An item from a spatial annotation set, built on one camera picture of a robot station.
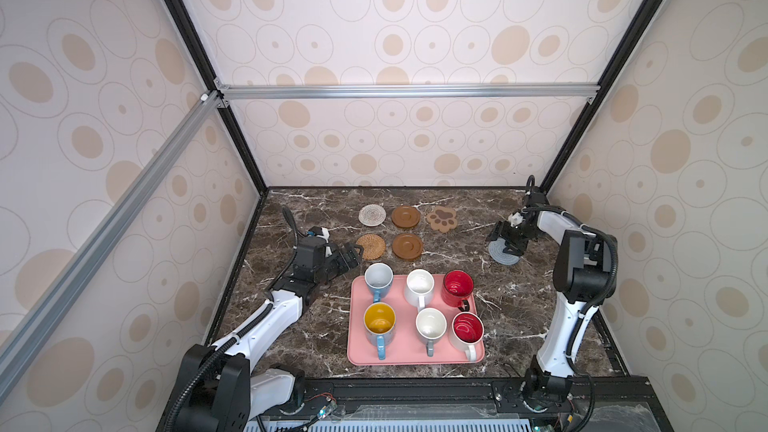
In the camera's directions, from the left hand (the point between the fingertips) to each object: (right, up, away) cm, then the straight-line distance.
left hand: (362, 250), depth 84 cm
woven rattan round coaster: (+2, -1, +19) cm, 19 cm away
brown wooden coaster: (+14, +9, +26) cm, 31 cm away
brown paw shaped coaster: (+27, +8, +26) cm, 38 cm away
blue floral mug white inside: (+4, -9, +7) cm, 13 cm away
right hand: (+44, +1, +18) cm, 48 cm away
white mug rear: (+16, -12, 0) cm, 20 cm away
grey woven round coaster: (+44, -2, +17) cm, 47 cm away
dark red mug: (+29, -12, +8) cm, 32 cm away
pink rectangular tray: (+13, -27, -2) cm, 30 cm away
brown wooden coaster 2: (+14, -1, +19) cm, 24 cm away
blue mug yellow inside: (+5, -20, 0) cm, 21 cm away
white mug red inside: (+30, -22, -1) cm, 37 cm away
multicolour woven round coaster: (+1, +10, +29) cm, 30 cm away
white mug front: (+19, -20, -2) cm, 28 cm away
